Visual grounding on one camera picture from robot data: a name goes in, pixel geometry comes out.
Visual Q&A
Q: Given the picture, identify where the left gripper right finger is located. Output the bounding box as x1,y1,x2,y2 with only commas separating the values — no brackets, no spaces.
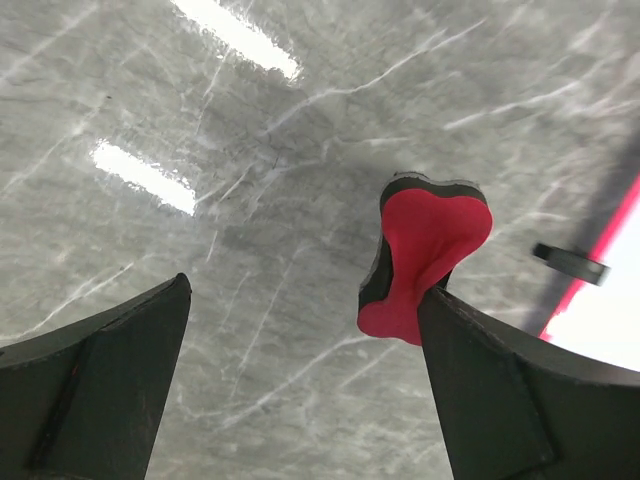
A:
418,288,639,479

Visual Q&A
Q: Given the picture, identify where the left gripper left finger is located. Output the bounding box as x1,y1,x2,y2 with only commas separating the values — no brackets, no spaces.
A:
1,274,191,479

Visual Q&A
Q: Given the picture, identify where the white board with pink frame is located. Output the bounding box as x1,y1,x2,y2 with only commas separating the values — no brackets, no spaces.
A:
539,180,639,371

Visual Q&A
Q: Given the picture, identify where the red and black eraser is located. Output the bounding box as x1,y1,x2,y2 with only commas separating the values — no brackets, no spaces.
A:
356,172,493,346

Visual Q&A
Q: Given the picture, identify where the near black board clip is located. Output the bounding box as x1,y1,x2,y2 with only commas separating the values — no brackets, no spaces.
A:
532,243,609,285

